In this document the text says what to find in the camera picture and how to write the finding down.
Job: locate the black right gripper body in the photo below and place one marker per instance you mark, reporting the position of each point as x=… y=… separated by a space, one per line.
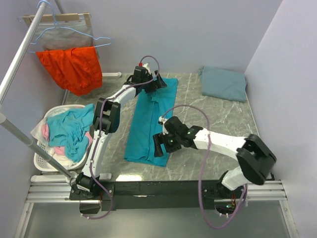
x=172 y=142

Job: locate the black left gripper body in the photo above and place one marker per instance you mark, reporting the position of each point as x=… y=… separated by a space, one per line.
x=153 y=85

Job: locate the turquoise t-shirt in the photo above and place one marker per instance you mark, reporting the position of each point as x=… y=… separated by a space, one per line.
x=140 y=146

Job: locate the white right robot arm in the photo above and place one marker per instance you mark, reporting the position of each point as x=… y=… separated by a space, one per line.
x=255 y=159

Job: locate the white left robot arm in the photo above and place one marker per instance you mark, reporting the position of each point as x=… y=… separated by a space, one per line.
x=106 y=122

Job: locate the folded grey-blue t-shirt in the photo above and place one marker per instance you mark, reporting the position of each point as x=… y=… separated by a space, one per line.
x=223 y=84

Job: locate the orange hanging shirt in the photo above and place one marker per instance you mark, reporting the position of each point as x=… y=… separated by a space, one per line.
x=77 y=70

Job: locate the wooden hanger bar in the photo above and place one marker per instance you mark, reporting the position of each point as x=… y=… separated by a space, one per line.
x=62 y=17

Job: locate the pile of laundry clothes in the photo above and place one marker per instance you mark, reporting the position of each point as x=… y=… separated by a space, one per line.
x=65 y=132

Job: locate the grey hanging cloth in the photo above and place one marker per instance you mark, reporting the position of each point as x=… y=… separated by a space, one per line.
x=64 y=36

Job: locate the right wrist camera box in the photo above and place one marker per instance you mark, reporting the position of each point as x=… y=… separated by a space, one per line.
x=173 y=126

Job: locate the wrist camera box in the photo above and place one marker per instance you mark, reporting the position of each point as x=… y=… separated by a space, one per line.
x=173 y=126
x=141 y=74

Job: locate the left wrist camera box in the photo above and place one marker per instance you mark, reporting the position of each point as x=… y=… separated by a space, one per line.
x=141 y=74

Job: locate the white table edge bracket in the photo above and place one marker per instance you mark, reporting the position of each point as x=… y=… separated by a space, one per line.
x=114 y=75

